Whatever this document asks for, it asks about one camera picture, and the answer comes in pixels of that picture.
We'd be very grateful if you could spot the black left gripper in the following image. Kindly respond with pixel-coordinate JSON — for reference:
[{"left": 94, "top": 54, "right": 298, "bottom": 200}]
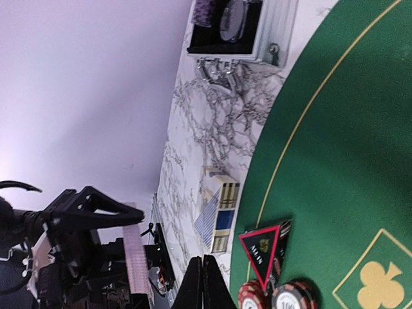
[{"left": 42, "top": 186, "right": 145, "bottom": 280}]

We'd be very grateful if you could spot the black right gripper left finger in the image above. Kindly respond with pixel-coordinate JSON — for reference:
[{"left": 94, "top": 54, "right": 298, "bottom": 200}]
[{"left": 172, "top": 257, "right": 203, "bottom": 309}]

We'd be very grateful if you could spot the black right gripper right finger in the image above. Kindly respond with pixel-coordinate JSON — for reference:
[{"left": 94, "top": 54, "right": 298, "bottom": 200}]
[{"left": 203, "top": 255, "right": 237, "bottom": 309}]

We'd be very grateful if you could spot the red chip stack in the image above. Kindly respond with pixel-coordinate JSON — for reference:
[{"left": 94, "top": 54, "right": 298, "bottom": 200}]
[{"left": 238, "top": 281, "right": 268, "bottom": 309}]

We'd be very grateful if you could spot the red playing card deck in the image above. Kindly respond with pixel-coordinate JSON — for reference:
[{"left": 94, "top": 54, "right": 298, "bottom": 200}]
[{"left": 122, "top": 202, "right": 155, "bottom": 299}]

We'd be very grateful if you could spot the black red triangular dealer button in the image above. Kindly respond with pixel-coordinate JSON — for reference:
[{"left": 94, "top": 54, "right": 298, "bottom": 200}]
[{"left": 239, "top": 219, "right": 292, "bottom": 292}]

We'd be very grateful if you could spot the black chip stack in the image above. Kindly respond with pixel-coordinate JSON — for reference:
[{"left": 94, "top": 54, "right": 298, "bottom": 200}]
[{"left": 271, "top": 279, "right": 319, "bottom": 309}]

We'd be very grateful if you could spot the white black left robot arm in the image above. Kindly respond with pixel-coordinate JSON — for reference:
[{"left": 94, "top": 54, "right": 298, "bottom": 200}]
[{"left": 1, "top": 186, "right": 144, "bottom": 308}]

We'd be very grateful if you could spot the blue gold card box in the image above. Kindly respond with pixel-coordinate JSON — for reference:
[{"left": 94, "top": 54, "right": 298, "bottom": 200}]
[{"left": 194, "top": 166, "right": 240, "bottom": 254}]

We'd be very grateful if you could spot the round green poker mat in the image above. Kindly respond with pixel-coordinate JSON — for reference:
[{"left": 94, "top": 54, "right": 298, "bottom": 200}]
[{"left": 235, "top": 1, "right": 411, "bottom": 308}]

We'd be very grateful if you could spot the aluminium poker chip case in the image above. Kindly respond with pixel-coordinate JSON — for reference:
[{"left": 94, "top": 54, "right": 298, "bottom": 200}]
[{"left": 187, "top": 0, "right": 299, "bottom": 68}]

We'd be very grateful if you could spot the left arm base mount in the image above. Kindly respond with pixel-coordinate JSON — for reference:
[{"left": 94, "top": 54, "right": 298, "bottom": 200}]
[{"left": 141, "top": 223, "right": 176, "bottom": 297}]

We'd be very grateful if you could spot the silver case handle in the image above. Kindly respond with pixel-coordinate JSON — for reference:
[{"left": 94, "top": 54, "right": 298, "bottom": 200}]
[{"left": 196, "top": 58, "right": 243, "bottom": 97}]

